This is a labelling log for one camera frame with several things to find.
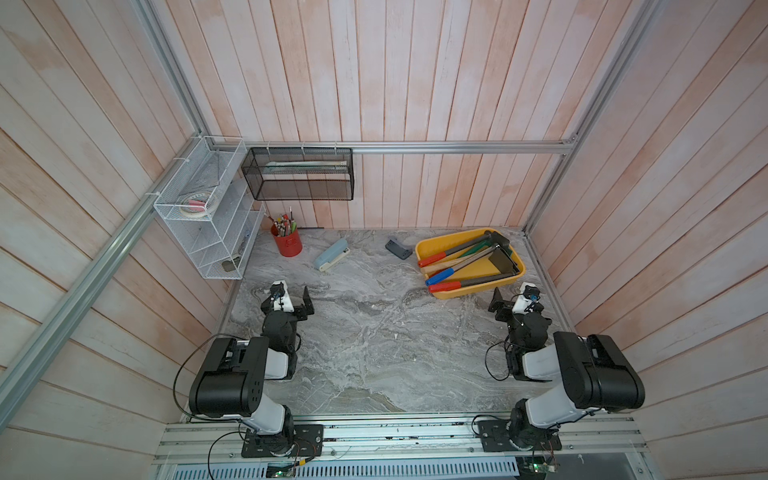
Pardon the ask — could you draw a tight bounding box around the green hoe red grip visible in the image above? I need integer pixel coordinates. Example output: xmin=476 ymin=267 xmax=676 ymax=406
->
xmin=459 ymin=240 xmax=489 ymax=258

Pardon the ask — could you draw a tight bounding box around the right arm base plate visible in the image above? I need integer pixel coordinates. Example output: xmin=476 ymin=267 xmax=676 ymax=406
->
xmin=474 ymin=419 xmax=562 ymax=452

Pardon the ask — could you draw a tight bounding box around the speckled hoe red grip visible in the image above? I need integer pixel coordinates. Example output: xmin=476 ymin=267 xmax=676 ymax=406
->
xmin=427 ymin=247 xmax=523 ymax=293
xmin=418 ymin=230 xmax=511 ymax=269

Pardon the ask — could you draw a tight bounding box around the red metal pencil cup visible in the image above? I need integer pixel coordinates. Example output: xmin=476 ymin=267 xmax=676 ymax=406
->
xmin=270 ymin=226 xmax=303 ymax=258

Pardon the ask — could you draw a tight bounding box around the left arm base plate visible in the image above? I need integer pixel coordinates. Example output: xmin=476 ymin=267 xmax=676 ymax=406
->
xmin=241 ymin=424 xmax=324 ymax=460

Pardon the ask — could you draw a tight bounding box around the black wire mesh basket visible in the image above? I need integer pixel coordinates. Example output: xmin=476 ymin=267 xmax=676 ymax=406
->
xmin=241 ymin=146 xmax=355 ymax=201

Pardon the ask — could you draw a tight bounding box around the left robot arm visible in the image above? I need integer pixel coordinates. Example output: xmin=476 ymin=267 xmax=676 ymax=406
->
xmin=187 ymin=281 xmax=315 ymax=441

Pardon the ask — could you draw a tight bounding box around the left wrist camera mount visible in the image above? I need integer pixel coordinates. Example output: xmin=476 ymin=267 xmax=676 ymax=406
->
xmin=266 ymin=281 xmax=294 ymax=313

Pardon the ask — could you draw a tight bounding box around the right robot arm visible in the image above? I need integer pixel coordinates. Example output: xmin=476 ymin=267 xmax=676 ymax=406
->
xmin=488 ymin=284 xmax=645 ymax=449

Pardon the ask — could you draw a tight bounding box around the yellow plastic storage box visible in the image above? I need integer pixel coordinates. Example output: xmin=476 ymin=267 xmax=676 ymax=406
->
xmin=415 ymin=227 xmax=526 ymax=300

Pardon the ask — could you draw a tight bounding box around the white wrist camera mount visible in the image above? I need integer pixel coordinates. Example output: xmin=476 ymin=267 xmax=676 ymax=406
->
xmin=512 ymin=282 xmax=544 ymax=314

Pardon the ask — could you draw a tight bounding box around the tape roll on shelf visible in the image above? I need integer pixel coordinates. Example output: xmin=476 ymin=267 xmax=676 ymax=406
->
xmin=178 ymin=191 xmax=219 ymax=219

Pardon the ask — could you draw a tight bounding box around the light blue stapler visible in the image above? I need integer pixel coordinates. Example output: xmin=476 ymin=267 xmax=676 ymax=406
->
xmin=314 ymin=238 xmax=350 ymax=272

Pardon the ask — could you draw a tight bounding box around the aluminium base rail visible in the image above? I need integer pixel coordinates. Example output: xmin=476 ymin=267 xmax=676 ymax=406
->
xmin=153 ymin=412 xmax=649 ymax=465

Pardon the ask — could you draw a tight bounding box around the wooden handle hoe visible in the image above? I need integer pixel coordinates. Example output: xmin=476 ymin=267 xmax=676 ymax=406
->
xmin=421 ymin=249 xmax=478 ymax=276

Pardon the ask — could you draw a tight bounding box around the white wire mesh shelf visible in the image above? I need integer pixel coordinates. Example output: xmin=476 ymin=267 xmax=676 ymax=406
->
xmin=154 ymin=136 xmax=265 ymax=280

